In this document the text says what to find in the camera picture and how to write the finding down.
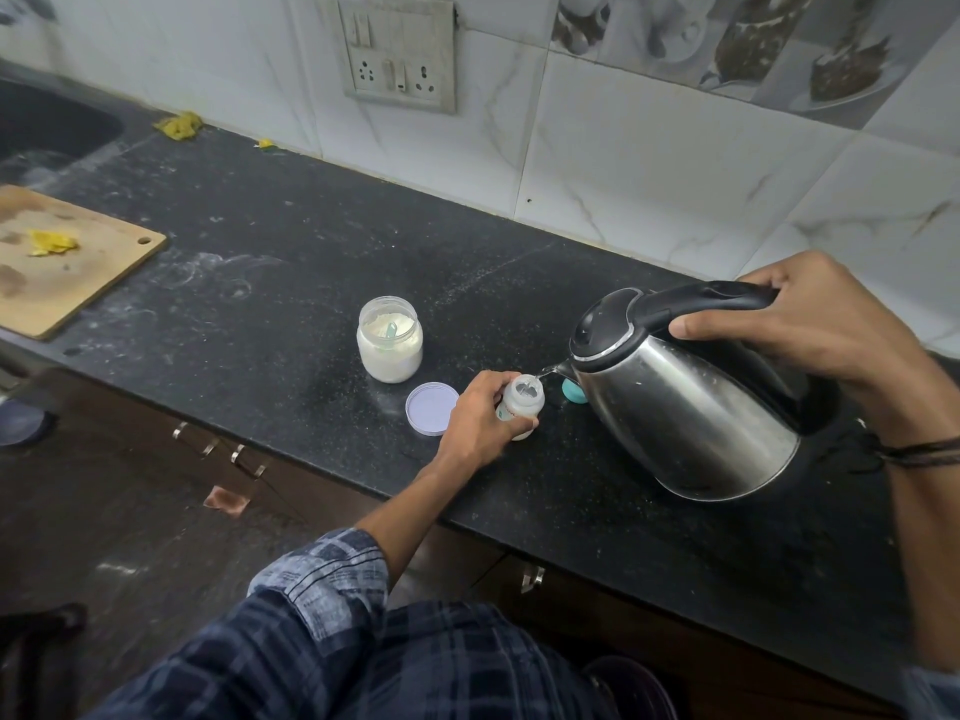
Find glass jar of white powder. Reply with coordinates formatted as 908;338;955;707
356;295;424;385

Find black kitchen sink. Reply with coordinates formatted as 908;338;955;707
0;78;125;170

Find person's right hand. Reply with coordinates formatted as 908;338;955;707
668;251;960;447

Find wooden cutting board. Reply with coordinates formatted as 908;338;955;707
0;184;169;342

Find person's left hand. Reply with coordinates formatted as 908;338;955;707
434;369;540;470

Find blue plaid shirt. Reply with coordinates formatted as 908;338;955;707
86;526;960;720

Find lavender round jar lid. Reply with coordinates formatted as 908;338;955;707
405;381;461;437

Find metal wall tap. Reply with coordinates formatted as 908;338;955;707
0;0;58;27

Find person's left forearm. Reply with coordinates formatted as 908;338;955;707
356;449;489;586

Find purple waste bin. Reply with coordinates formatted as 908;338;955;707
583;655;680;720

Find clear baby bottle teal print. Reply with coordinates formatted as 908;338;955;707
494;372;547;442

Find black wrist bands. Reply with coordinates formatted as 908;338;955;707
854;419;960;473

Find person's right forearm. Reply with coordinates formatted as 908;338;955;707
877;441;960;672

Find clear blue round lid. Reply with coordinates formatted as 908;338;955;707
0;402;48;447

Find crumpled yellow cloth scrap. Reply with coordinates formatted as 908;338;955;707
153;111;204;140

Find grey wall switch socket plate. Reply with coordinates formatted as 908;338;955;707
333;0;457;116

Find steel black electric kettle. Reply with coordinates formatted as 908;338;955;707
541;281;841;503

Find yellow peel scrap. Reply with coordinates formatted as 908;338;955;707
27;228;81;257

